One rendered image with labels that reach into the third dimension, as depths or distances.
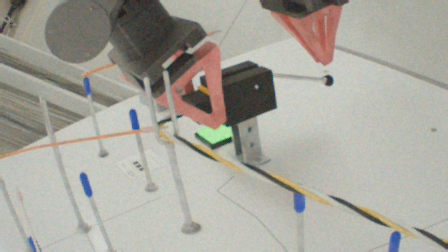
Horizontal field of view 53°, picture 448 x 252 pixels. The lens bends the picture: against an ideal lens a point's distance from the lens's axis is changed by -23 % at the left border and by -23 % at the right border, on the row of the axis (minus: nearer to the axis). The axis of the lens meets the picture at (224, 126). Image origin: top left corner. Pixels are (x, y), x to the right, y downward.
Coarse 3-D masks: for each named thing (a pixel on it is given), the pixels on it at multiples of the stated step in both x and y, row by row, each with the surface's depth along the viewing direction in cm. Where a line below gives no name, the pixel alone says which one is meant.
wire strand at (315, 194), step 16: (176, 144) 42; (192, 144) 40; (224, 160) 38; (256, 176) 36; (272, 176) 35; (304, 192) 33; (320, 192) 32; (352, 208) 30; (384, 224) 28; (400, 224) 27; (432, 240) 25
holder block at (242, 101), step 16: (240, 64) 55; (256, 64) 54; (224, 80) 51; (240, 80) 51; (256, 80) 52; (272, 80) 52; (224, 96) 50; (240, 96) 51; (256, 96) 52; (272, 96) 53; (240, 112) 52; (256, 112) 53
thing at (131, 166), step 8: (144, 152) 61; (152, 152) 60; (120, 160) 60; (128, 160) 60; (136, 160) 59; (152, 160) 59; (160, 160) 59; (120, 168) 58; (128, 168) 58; (136, 168) 58; (152, 168) 57; (128, 176) 56; (136, 176) 56
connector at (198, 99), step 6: (198, 90) 53; (186, 96) 52; (192, 96) 52; (198, 96) 52; (204, 96) 51; (192, 102) 51; (198, 102) 50; (204, 102) 50; (210, 102) 51; (198, 108) 50; (204, 108) 50; (210, 108) 51
